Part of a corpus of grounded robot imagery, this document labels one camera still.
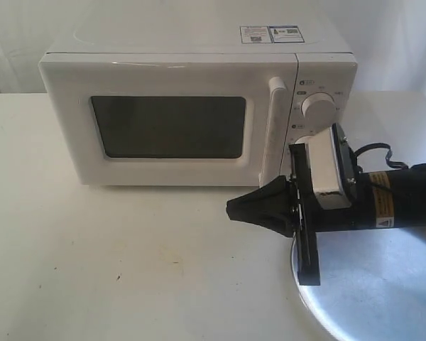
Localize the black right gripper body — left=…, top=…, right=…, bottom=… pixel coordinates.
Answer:
left=290, top=144, right=361, bottom=286

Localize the white microwave door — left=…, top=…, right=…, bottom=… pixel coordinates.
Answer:
left=39, top=53, right=299, bottom=187

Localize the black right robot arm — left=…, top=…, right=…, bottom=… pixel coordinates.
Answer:
left=226, top=144, right=426, bottom=286

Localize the white microwave oven body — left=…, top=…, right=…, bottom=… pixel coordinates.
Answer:
left=44, top=27, right=357, bottom=175

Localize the lower white control knob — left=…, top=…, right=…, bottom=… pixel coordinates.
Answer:
left=295, top=136, right=313, bottom=145

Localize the white control knob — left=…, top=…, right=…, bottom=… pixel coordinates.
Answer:
left=295, top=136, right=313, bottom=145
left=301, top=92, right=336, bottom=122

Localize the upper white control knob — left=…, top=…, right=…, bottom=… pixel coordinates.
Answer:
left=301, top=92, right=336, bottom=122

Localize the round steel tray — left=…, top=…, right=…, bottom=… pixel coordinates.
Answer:
left=297, top=226, right=426, bottom=340

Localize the white warning label sticker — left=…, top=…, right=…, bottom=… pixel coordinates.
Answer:
left=240, top=25, right=305, bottom=44

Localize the white backdrop curtain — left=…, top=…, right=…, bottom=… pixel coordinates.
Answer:
left=0, top=1, right=426, bottom=95

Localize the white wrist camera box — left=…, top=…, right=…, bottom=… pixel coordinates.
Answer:
left=307, top=123, right=357, bottom=210

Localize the black camera cable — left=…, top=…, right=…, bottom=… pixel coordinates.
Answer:
left=351, top=142, right=411, bottom=171

